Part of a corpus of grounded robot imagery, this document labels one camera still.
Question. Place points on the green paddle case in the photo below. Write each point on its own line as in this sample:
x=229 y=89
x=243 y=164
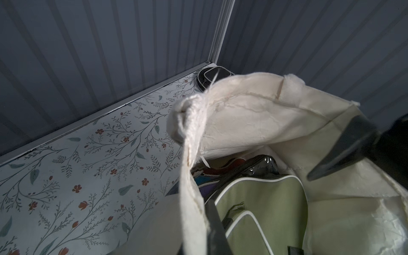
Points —
x=264 y=217

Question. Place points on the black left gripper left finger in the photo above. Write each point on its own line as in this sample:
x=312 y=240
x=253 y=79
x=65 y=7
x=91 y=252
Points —
x=217 y=243

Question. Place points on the purple paddle case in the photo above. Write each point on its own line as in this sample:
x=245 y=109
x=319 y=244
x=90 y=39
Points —
x=206 y=189

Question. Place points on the black paddle case white piping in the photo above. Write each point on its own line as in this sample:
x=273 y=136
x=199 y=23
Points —
x=210 y=75

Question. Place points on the clear ping pong paddle set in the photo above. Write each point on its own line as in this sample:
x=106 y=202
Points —
x=258 y=167

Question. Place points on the cream canvas tote bag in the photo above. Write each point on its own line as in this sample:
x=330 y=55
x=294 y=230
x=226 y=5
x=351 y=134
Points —
x=359 y=210

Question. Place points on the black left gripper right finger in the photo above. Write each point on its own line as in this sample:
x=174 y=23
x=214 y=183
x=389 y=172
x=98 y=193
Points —
x=361 y=139

